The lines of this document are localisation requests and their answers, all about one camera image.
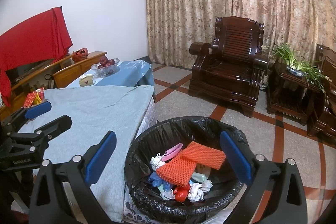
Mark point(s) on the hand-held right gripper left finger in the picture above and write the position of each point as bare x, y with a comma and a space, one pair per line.
101, 158

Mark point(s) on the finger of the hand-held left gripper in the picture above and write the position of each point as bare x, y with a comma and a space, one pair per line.
57, 124
38, 109

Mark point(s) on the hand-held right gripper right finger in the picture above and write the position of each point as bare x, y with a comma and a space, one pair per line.
236, 158

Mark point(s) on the orange foam net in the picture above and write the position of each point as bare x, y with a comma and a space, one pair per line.
206, 155
178, 170

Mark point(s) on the white tissue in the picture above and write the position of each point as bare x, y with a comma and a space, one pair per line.
207, 183
195, 191

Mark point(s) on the blue plastic bag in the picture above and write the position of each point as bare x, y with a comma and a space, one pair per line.
156, 179

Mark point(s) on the pink face mask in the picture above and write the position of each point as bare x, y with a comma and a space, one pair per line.
173, 151

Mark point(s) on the red plastic bag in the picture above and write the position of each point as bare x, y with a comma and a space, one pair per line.
181, 192

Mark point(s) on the black bagged trash bin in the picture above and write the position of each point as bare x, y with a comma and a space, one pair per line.
162, 132

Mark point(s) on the clear white plastic bag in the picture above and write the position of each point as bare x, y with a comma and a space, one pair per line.
166, 193

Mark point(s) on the yellow snack packet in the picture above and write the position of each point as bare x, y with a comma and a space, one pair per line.
38, 99

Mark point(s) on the red snack packet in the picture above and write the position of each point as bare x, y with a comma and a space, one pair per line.
30, 99

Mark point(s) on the black television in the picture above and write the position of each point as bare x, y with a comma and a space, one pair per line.
23, 70

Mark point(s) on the beige tissue box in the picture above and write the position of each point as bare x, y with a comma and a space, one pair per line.
86, 81

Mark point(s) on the wooden television cabinet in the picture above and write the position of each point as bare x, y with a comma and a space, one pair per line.
76, 70

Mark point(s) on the white quilted table skirt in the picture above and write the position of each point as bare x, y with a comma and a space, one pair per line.
148, 116

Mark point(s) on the red woven basket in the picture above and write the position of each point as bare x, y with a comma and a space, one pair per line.
80, 55

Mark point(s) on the glass fruit bowl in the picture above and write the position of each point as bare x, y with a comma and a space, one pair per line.
105, 72

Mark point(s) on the red cloth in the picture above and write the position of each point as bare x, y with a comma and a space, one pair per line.
31, 37

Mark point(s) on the red apple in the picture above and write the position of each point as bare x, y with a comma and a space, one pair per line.
103, 60
112, 61

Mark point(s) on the dark wooden side table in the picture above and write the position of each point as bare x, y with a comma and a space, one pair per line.
286, 95

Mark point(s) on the dark wooden armchair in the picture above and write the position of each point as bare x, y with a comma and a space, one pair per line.
323, 119
228, 71

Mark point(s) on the blue tablecloth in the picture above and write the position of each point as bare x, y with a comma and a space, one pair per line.
134, 73

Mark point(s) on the potted green plant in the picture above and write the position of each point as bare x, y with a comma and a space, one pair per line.
295, 71

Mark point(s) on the beige patterned curtain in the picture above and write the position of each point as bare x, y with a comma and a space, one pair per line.
210, 3

